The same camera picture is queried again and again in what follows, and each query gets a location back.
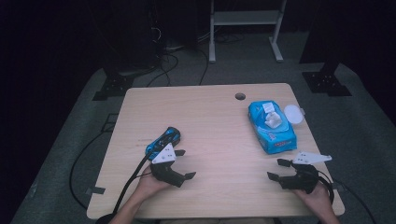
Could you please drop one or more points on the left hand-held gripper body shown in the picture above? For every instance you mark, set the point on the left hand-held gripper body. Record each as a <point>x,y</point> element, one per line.
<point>165,172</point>

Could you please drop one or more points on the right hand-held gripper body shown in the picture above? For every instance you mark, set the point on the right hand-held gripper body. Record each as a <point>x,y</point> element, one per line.
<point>300,182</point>

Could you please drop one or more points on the blue toy car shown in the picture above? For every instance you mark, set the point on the blue toy car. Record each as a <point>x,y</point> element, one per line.
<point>164,137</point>

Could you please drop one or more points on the blue wet wipe pack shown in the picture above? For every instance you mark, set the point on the blue wet wipe pack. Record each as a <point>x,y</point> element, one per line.
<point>277,138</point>

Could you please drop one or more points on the person's left hand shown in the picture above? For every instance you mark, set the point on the person's left hand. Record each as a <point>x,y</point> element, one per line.
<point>149,185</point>

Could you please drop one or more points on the person's right hand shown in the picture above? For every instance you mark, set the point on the person's right hand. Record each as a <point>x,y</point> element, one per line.
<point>316,197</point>

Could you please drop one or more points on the grey tape strip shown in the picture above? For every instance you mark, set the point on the grey tape strip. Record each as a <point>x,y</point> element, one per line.
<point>95,190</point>
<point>337,186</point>

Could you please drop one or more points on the black stand base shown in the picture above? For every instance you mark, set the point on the black stand base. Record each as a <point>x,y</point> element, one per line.
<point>115,85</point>
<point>325,82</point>

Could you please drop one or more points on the white metal stand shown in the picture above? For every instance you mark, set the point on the white metal stand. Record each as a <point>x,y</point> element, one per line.
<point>246,17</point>

